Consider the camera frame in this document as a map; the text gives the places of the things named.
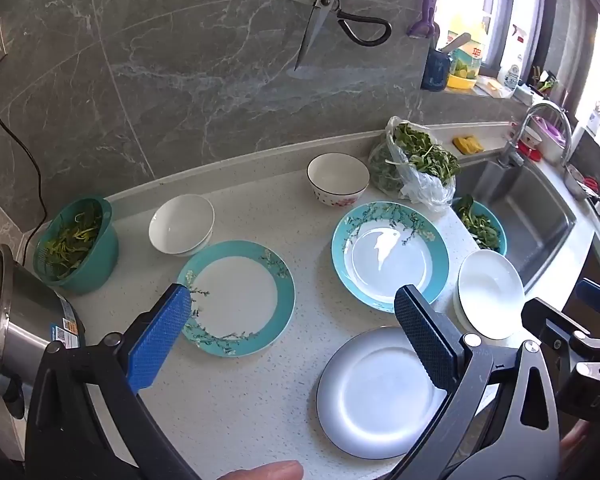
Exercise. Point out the yellow sponge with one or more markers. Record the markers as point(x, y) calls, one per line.
point(467, 144)

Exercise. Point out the leafy greens in colander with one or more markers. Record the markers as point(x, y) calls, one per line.
point(72, 245)

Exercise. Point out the yellow oil bottle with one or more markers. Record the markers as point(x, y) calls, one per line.
point(467, 30)

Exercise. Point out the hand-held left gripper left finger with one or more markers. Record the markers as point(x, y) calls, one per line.
point(160, 335)

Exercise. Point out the kitchen scissors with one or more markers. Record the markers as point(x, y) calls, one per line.
point(316, 25)

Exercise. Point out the stainless steel rice cooker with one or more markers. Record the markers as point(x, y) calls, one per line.
point(25, 330)

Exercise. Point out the yellow lidded container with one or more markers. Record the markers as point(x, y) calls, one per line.
point(461, 81)

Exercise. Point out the deep teal floral plate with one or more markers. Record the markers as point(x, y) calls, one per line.
point(385, 255)

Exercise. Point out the white spray bottle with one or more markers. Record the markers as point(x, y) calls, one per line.
point(511, 75)

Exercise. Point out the plain white bowl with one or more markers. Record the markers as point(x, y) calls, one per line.
point(180, 225)

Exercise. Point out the stainless steel sink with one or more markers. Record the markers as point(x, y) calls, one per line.
point(535, 220)

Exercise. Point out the teal basin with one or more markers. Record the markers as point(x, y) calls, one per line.
point(501, 242)

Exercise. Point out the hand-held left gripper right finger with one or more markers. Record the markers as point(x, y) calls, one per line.
point(425, 340)

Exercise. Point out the plastic bag of greens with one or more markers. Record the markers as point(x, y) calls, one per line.
point(420, 160)

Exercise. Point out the black kitchen appliance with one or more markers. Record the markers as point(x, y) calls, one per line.
point(597, 160)

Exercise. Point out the leafy greens in basin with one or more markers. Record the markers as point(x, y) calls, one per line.
point(480, 225)

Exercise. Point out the window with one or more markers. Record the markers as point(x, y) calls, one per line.
point(542, 15)

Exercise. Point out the chrome faucet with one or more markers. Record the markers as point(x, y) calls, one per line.
point(510, 155)

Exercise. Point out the teal colander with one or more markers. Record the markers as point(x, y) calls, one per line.
point(100, 265)

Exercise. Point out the black-rimmed white plate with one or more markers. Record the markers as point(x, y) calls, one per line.
point(375, 395)

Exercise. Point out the person's left hand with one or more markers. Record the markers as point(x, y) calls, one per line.
point(265, 471)

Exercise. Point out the blue cup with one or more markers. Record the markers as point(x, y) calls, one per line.
point(435, 72)

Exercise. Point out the black-rimmed floral bowl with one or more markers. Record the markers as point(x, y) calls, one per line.
point(337, 175)

